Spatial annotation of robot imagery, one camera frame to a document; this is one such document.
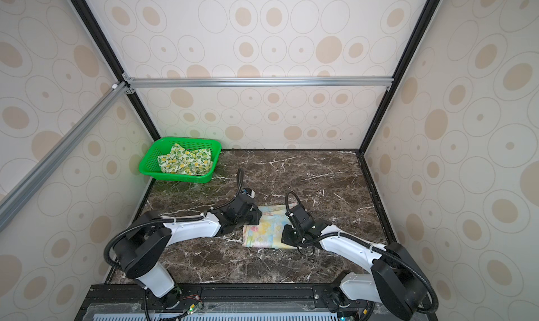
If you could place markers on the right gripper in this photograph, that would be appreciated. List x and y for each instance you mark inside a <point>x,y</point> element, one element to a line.
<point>290,235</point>

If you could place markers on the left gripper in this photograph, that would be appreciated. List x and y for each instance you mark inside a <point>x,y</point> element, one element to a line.
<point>257,215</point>

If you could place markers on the pastel floral skirt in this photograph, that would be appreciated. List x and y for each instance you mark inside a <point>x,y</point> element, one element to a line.
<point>268,233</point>

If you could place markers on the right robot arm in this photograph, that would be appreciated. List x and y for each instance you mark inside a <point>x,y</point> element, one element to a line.
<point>392,277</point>

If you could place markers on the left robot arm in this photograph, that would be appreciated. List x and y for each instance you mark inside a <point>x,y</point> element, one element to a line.
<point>136,251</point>

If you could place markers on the lemon print folded skirt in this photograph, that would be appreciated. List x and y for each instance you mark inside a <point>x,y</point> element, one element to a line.
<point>180,161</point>

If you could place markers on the green plastic basket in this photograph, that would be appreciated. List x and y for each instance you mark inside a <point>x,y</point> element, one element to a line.
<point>149,166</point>

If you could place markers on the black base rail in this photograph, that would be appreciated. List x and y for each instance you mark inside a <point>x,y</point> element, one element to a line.
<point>229,302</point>

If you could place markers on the horizontal aluminium back rail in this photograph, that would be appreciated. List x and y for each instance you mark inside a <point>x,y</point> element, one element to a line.
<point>266,82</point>

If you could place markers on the diagonal aluminium left rail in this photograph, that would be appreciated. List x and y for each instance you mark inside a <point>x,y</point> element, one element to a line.
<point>13,203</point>

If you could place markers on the black right corner post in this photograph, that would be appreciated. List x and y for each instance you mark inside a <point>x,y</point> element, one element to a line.
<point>420,28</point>

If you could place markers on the black corner post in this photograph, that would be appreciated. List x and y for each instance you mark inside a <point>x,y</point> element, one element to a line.
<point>92,26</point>
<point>420,28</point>

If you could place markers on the black left corner post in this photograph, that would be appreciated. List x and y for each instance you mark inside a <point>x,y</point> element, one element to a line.
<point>92,26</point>

